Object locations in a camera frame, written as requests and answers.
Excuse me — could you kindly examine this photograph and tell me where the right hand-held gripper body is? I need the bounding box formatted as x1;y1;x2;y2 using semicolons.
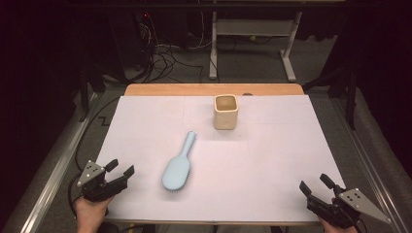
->
306;187;393;229

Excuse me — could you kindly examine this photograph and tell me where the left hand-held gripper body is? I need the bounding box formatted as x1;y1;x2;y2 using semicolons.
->
76;159;129;204

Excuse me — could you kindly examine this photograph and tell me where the light blue hairbrush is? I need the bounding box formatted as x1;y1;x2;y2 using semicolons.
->
161;130;197;192

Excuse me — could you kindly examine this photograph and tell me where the beige square cup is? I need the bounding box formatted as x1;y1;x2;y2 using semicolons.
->
213;93;240;131

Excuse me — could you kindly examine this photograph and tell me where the person's right hand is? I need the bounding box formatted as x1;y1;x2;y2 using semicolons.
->
318;217;360;233

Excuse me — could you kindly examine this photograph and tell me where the person's left hand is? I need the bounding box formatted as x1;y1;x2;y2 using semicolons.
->
74;195;113;233

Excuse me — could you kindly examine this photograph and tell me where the white board sheet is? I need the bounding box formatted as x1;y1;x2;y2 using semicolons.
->
95;94;346;224

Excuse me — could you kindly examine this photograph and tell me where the black metal stand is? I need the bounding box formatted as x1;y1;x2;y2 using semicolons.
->
77;61;108;123
302;61;361;131

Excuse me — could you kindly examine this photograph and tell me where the wooden table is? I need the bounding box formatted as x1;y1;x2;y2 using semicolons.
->
103;83;322;227

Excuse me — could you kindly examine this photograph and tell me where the dark curtain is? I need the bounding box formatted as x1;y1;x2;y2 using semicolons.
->
353;0;412;178
0;0;82;224

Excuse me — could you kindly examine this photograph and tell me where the dark equipment box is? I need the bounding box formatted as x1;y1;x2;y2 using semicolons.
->
110;11;154;72

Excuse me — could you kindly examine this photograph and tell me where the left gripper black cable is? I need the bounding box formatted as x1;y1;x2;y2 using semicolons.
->
67;173;86;218

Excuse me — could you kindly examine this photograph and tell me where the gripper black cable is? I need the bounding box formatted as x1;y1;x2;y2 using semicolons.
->
67;173;86;218
352;212;369;233

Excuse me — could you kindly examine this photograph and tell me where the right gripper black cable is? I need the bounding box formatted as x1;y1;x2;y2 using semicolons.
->
352;212;369;233

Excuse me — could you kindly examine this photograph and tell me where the black floor cable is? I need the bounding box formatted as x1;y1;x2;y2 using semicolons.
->
75;96;121;173

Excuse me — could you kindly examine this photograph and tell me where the aluminium floor rail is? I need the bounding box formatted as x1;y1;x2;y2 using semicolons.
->
329;96;412;233
3;91;102;233

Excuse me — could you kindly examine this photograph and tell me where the tangle of floor cables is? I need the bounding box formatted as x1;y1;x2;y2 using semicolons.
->
139;13;222;83

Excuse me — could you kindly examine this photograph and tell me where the white metal desk frame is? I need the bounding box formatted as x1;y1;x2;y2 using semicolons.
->
208;11;304;83

